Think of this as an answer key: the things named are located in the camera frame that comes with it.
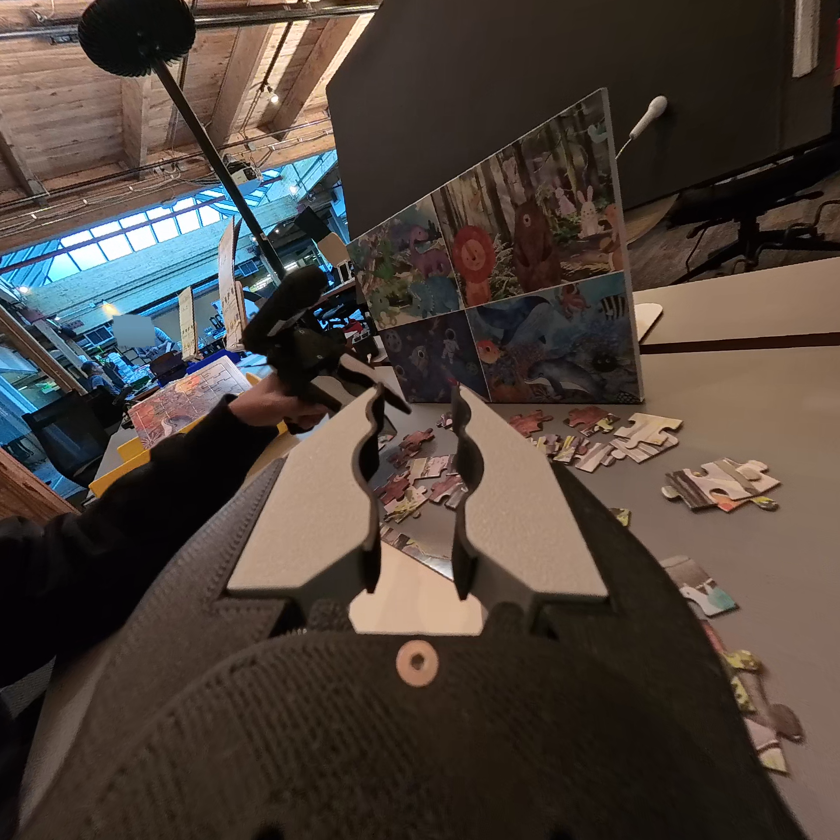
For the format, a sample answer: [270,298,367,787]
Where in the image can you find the tall wooden display stand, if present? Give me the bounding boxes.
[215,218,248,353]

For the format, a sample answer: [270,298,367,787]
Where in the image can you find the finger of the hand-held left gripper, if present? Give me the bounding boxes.
[340,354,413,417]
[314,376,370,413]

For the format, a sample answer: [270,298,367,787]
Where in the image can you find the small wooden display stand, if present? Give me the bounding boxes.
[176,286,198,360]

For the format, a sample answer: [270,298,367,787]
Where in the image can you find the lion jigsaw puzzle board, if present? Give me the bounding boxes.
[346,521,488,636]

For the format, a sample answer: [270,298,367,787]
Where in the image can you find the yellow plastic bin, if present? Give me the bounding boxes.
[87,373,291,501]

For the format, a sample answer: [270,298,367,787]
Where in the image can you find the white lever handle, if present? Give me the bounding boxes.
[617,96,669,158]

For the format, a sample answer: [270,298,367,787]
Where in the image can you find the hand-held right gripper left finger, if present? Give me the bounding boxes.
[226,384,386,599]

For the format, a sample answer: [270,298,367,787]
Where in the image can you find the person's left forearm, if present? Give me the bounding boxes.
[0,394,284,686]

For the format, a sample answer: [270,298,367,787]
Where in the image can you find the person's left hand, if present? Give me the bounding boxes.
[228,378,330,435]

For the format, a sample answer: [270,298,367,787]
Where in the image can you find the black partition panel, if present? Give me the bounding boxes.
[325,0,840,278]

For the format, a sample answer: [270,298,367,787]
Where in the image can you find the silver metal bar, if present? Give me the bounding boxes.
[791,0,823,80]

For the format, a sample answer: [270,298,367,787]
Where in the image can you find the colourful animal puzzle box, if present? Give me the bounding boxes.
[346,88,645,406]

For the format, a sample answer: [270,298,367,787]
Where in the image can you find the black pole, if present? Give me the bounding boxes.
[77,0,291,281]

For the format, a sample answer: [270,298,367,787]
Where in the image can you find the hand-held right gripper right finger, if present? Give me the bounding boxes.
[450,385,611,605]

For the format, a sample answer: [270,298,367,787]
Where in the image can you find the orange patterned assembled puzzle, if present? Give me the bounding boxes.
[126,357,255,450]

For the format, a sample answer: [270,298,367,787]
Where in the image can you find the pile of puzzle pieces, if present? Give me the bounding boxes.
[376,406,807,777]

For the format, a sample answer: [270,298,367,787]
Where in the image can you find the wooden beam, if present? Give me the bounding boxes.
[0,448,80,524]

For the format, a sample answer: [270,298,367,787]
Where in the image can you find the joined grey puzzle pieces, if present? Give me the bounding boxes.
[661,457,783,515]

